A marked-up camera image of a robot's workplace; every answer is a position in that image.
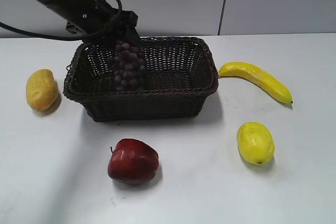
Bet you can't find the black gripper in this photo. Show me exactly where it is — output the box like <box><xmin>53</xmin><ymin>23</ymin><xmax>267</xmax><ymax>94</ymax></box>
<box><xmin>66</xmin><ymin>0</ymin><xmax>141</xmax><ymax>47</ymax></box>

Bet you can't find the purple grape bunch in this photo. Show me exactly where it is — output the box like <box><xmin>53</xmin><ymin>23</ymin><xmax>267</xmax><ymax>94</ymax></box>
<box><xmin>108</xmin><ymin>41</ymin><xmax>146</xmax><ymax>92</ymax></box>

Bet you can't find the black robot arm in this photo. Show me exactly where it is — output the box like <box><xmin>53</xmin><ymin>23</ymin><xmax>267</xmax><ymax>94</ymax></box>
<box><xmin>1</xmin><ymin>0</ymin><xmax>140</xmax><ymax>47</ymax></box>

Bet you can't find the dark brown wicker basket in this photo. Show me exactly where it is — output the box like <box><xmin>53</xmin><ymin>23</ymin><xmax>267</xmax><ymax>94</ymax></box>
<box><xmin>63</xmin><ymin>37</ymin><xmax>218</xmax><ymax>122</ymax></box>

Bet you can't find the dull yellow mango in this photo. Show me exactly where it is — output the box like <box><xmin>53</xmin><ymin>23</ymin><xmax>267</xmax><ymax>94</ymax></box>
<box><xmin>26</xmin><ymin>69</ymin><xmax>58</xmax><ymax>112</ymax></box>

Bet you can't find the yellow banana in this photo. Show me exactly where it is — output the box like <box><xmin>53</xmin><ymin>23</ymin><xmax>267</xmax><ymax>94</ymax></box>
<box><xmin>218</xmin><ymin>61</ymin><xmax>293</xmax><ymax>104</ymax></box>

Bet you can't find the red apple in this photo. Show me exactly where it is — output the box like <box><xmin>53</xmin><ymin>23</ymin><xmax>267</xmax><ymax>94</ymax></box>
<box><xmin>108</xmin><ymin>138</ymin><xmax>159</xmax><ymax>184</ymax></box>

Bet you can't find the bright yellow lemon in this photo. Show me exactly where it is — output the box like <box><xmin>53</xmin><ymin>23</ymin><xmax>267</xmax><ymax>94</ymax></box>
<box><xmin>237</xmin><ymin>122</ymin><xmax>275</xmax><ymax>166</ymax></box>

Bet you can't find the black cable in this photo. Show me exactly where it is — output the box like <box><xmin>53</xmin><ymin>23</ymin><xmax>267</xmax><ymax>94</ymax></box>
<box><xmin>0</xmin><ymin>0</ymin><xmax>123</xmax><ymax>41</ymax></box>

